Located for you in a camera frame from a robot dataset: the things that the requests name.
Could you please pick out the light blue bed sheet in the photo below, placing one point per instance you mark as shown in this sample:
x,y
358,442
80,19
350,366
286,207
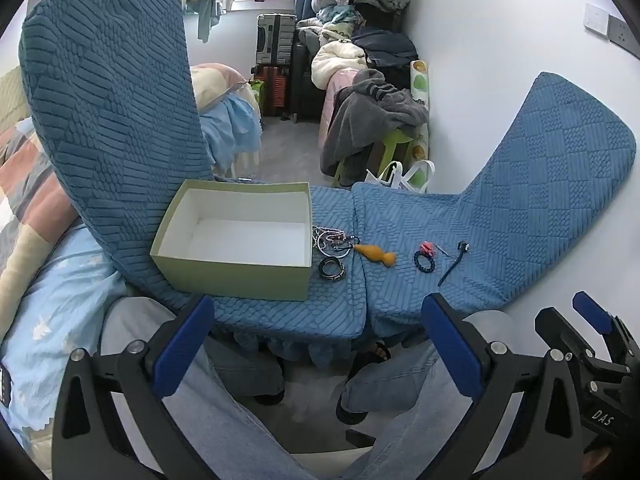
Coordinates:
x,y
230,125

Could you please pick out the wooden gourd pendant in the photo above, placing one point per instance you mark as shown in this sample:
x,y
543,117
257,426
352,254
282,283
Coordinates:
x,y
375,252

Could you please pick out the red black suitcase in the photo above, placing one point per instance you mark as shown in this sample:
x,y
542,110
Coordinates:
x,y
275,90

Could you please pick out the rolled mat with green dots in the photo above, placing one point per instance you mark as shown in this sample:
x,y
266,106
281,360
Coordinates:
x,y
419,80

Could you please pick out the pink quilt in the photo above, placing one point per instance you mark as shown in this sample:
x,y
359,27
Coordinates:
x,y
337,85

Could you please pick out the green cardboard box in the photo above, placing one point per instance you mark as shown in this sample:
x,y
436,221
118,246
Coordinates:
x,y
225,275

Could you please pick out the green shopping bag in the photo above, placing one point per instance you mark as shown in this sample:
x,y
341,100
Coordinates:
x,y
257,91

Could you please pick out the black slipper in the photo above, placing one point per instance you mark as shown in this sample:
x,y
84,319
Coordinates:
x,y
267,399
347,412

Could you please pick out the grey wall socket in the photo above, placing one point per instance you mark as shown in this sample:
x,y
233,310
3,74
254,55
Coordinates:
x,y
622,35

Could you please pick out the white tote bag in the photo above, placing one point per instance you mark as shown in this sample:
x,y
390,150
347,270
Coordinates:
x,y
400,177

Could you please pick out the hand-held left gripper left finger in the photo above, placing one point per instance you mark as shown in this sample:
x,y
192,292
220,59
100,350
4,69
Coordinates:
x,y
182,345

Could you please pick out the dark blue clothes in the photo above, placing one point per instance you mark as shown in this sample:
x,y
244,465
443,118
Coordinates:
x,y
385,45

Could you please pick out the cream jacket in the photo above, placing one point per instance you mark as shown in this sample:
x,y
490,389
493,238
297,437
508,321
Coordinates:
x,y
335,62

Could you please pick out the green stool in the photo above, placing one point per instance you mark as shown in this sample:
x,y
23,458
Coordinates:
x,y
395,140

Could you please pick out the black beige patterned bangle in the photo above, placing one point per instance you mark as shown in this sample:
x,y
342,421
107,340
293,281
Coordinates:
x,y
334,277

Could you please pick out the person's leg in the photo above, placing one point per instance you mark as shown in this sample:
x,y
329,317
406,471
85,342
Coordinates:
x,y
240,430
400,380

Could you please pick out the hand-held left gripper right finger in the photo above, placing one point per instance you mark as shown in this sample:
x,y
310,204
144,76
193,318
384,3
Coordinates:
x,y
450,350

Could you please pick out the grey suitcase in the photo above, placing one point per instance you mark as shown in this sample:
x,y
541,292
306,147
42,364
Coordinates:
x,y
274,40

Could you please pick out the black armchair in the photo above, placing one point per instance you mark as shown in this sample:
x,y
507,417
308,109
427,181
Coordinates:
x,y
302,85

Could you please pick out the person's left leg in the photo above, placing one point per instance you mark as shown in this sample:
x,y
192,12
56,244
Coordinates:
x,y
240,430

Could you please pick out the white wall switch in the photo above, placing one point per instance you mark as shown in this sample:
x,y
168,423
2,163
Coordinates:
x,y
596,20

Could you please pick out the grey blanket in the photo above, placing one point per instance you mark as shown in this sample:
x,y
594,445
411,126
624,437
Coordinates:
x,y
360,120

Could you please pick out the pink flower hair clip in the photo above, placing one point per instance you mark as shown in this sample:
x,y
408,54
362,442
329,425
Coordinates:
x,y
427,247

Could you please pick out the light blue printed sheet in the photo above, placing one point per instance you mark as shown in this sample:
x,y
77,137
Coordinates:
x,y
55,310

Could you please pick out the pile of clothes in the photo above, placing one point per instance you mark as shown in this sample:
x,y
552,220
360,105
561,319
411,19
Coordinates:
x,y
330,12

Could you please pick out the person's right leg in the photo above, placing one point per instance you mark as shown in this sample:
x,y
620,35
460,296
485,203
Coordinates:
x,y
400,380

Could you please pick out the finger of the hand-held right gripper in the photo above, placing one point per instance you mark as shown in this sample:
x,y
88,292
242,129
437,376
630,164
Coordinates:
x,y
560,327
592,310

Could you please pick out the cream pillow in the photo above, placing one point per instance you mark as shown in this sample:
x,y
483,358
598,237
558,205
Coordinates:
x,y
215,80

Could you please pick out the small metal pin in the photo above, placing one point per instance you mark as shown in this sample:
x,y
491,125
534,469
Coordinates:
x,y
440,249

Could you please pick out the patchwork quilt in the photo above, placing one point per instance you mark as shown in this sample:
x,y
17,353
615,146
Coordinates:
x,y
30,175

